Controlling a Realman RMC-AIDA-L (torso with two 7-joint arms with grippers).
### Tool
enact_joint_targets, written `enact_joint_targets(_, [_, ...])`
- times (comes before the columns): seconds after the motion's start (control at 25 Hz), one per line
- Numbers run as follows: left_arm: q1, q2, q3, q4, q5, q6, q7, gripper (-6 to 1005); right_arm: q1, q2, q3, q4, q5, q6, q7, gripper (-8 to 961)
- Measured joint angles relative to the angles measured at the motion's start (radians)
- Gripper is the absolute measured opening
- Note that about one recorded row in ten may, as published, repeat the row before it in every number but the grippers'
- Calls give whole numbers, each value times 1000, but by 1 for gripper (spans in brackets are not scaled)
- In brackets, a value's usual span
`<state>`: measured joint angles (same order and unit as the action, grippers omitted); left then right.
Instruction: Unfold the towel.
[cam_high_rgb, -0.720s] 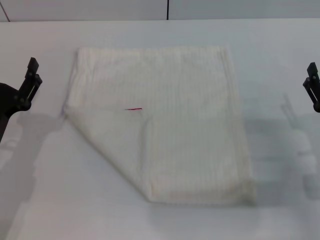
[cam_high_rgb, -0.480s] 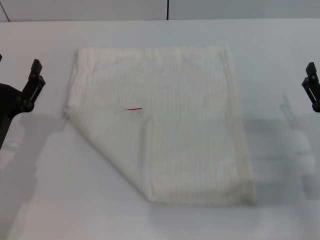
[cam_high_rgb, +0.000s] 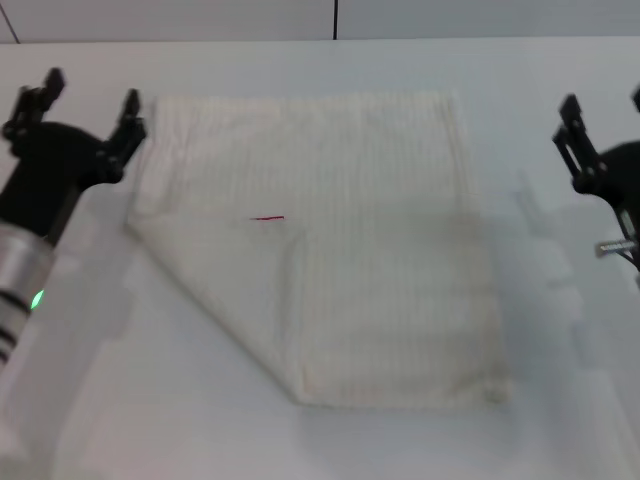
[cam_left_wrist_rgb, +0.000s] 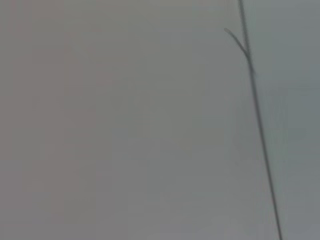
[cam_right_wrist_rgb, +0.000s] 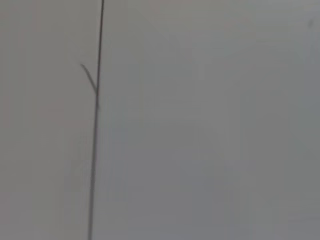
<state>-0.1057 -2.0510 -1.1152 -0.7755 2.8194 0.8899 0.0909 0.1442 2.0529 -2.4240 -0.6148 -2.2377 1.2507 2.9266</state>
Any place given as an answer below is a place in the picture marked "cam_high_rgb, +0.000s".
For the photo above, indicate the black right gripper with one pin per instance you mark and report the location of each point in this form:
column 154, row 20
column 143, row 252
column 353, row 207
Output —
column 624, row 172

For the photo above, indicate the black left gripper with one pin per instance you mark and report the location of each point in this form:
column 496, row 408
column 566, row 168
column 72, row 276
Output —
column 52, row 160

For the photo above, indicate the white ribbed towel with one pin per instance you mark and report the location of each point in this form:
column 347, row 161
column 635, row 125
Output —
column 325, row 240

